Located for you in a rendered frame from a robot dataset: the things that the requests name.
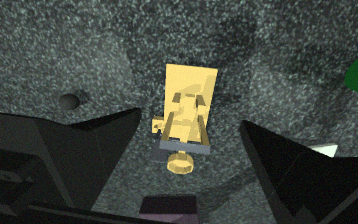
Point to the white square block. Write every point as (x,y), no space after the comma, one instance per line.
(327,149)

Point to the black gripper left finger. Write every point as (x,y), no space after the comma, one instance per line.
(80,157)

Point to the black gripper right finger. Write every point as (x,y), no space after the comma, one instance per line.
(301,185)

